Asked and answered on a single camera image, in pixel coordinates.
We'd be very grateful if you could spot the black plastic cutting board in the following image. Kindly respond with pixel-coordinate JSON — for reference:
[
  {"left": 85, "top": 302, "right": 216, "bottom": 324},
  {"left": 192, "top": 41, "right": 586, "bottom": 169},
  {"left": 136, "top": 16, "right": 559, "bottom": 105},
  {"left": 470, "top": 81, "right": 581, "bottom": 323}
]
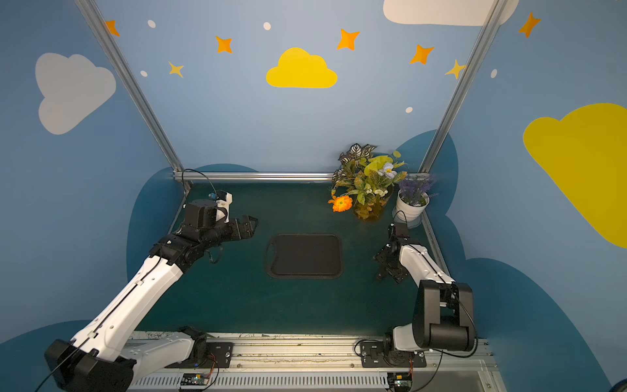
[{"left": 263, "top": 234, "right": 344, "bottom": 279}]

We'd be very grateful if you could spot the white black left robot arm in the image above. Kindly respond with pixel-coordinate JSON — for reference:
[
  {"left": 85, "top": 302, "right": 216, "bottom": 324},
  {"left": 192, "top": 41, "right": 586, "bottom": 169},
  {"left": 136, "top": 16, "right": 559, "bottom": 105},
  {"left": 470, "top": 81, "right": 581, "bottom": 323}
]
[{"left": 44, "top": 191, "right": 258, "bottom": 391}]

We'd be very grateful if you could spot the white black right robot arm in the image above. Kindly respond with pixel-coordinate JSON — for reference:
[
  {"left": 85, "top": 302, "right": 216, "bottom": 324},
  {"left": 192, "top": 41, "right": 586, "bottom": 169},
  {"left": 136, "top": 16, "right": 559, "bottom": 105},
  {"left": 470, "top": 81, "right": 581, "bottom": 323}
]
[{"left": 374, "top": 223, "right": 478, "bottom": 359}]

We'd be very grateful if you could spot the right green circuit board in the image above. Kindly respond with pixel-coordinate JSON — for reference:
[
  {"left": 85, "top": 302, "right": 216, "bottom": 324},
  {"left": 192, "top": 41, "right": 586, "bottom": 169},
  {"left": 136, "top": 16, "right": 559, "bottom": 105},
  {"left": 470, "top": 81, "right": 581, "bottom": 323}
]
[{"left": 387, "top": 372, "right": 413, "bottom": 392}]

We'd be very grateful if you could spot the green circuit board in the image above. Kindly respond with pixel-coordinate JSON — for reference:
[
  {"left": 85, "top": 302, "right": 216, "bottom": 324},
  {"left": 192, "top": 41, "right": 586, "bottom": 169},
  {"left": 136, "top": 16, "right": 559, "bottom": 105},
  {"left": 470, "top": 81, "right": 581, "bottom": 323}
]
[
  {"left": 387, "top": 372, "right": 413, "bottom": 392},
  {"left": 179, "top": 373, "right": 211, "bottom": 390}
]

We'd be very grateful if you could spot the left green circuit board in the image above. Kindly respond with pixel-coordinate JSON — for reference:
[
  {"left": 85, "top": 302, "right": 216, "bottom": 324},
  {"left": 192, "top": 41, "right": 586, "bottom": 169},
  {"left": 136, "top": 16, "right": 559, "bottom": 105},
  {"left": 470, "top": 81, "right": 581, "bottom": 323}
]
[{"left": 179, "top": 373, "right": 211, "bottom": 390}]

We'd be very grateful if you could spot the grey plastic pot saucer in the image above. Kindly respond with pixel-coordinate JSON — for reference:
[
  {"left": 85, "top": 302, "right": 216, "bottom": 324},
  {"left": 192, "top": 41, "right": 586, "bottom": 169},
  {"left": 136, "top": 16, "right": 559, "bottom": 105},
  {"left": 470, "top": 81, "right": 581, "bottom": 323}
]
[{"left": 392, "top": 207, "right": 422, "bottom": 229}]

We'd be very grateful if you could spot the white pot with lavender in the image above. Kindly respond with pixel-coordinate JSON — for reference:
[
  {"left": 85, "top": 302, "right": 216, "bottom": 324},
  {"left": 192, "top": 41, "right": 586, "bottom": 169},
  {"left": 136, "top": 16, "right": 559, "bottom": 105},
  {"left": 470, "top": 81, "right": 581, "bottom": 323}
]
[{"left": 396, "top": 175, "right": 434, "bottom": 213}]

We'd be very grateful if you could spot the glass vase with artificial flowers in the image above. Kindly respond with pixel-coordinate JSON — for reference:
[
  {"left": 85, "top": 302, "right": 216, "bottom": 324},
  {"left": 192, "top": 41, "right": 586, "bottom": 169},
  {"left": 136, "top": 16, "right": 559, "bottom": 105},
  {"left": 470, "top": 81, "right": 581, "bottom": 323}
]
[{"left": 328, "top": 143, "right": 408, "bottom": 221}]

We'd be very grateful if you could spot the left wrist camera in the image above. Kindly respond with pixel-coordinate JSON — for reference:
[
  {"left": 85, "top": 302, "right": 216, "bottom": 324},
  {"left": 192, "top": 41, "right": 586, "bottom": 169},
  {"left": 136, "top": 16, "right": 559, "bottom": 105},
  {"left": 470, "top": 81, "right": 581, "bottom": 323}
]
[{"left": 209, "top": 190, "right": 233, "bottom": 220}]

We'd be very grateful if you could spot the rear aluminium frame bar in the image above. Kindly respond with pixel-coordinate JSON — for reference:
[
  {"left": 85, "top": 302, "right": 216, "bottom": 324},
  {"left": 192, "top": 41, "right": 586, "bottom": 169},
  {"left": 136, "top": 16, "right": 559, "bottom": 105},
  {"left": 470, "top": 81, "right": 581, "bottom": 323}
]
[{"left": 173, "top": 170, "right": 333, "bottom": 183}]

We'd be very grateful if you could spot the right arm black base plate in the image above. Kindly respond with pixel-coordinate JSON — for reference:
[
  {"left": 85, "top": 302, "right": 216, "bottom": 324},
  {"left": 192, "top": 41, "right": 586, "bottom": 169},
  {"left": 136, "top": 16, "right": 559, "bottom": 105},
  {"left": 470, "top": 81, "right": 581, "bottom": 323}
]
[{"left": 354, "top": 340, "right": 427, "bottom": 368}]

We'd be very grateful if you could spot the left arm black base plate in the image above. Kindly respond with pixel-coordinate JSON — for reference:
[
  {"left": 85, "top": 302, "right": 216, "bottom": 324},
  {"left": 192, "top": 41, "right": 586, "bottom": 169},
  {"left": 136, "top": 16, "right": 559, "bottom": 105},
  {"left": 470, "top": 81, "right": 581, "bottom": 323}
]
[{"left": 167, "top": 341, "right": 233, "bottom": 368}]

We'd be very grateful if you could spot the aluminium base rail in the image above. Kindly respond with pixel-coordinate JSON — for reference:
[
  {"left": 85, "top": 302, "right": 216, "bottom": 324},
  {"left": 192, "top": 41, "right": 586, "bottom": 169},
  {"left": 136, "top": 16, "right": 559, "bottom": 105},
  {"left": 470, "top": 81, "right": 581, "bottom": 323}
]
[{"left": 125, "top": 332, "right": 506, "bottom": 391}]

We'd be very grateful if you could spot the left aluminium frame post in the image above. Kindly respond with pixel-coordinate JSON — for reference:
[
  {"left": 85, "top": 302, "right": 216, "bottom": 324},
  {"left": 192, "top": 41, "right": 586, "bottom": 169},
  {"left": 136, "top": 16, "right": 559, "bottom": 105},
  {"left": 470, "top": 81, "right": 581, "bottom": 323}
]
[{"left": 74, "top": 0, "right": 191, "bottom": 194}]

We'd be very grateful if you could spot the aluminium frame post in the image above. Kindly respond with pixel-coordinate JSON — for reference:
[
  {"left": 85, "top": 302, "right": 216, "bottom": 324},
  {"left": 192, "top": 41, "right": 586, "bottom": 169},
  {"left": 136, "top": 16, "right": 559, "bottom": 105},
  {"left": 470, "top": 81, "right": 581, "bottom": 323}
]
[
  {"left": 74, "top": 0, "right": 191, "bottom": 194},
  {"left": 418, "top": 0, "right": 509, "bottom": 176}
]

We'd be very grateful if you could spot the right aluminium frame post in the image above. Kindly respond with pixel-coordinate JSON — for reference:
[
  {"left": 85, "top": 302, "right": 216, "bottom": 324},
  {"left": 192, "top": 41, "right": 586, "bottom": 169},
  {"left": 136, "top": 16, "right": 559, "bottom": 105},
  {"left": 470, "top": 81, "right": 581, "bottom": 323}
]
[{"left": 418, "top": 0, "right": 509, "bottom": 176}]

